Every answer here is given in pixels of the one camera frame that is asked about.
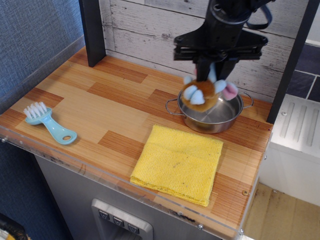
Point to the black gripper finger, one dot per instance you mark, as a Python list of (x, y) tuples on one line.
[(202, 69), (224, 68)]

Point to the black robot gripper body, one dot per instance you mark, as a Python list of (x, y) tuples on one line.
[(221, 37)]

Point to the blue and brown plush toy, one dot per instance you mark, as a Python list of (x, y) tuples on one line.
[(201, 96)]

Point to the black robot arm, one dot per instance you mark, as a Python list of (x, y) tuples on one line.
[(221, 39)]

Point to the yellow folded napkin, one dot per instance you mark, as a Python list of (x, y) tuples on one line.
[(178, 163)]

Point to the gray toy fridge cabinet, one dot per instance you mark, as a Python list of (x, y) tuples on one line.
[(80, 199)]

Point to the small steel pot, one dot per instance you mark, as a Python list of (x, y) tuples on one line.
[(215, 120)]

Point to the white grooved cabinet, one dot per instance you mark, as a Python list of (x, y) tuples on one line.
[(292, 158)]

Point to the light blue scrub brush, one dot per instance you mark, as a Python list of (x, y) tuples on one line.
[(38, 113)]

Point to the silver dispenser button panel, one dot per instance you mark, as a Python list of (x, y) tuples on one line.
[(116, 224)]

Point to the clear acrylic edge guard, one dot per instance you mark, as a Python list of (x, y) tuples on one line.
[(230, 199)]

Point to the yellow and black object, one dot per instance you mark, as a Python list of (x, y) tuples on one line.
[(11, 230)]

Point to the right dark gray post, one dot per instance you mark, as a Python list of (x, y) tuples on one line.
[(303, 31)]

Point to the dark gray post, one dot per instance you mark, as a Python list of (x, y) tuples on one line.
[(92, 30), (303, 31)]

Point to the left dark gray post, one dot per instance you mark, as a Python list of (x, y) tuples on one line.
[(92, 30)]

